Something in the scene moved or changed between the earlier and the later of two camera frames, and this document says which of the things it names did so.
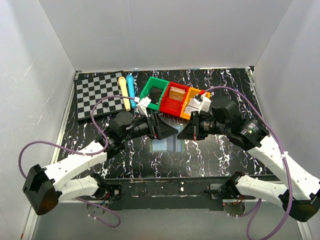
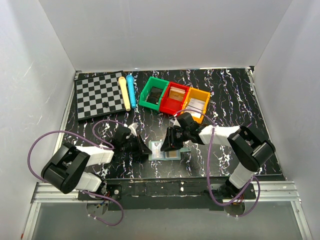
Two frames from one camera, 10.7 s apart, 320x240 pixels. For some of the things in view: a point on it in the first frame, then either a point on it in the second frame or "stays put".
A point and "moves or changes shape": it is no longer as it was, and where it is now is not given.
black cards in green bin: x=155 y=94 stays put
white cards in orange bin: x=193 y=104 stays put
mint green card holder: x=171 y=144 moves or changes shape
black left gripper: x=158 y=129 to x=142 y=149
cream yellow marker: x=123 y=83 stays put
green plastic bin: x=153 y=82 stays put
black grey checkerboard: x=88 y=90 stays put
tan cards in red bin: x=177 y=93 stays put
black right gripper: x=192 y=131 to x=170 y=143
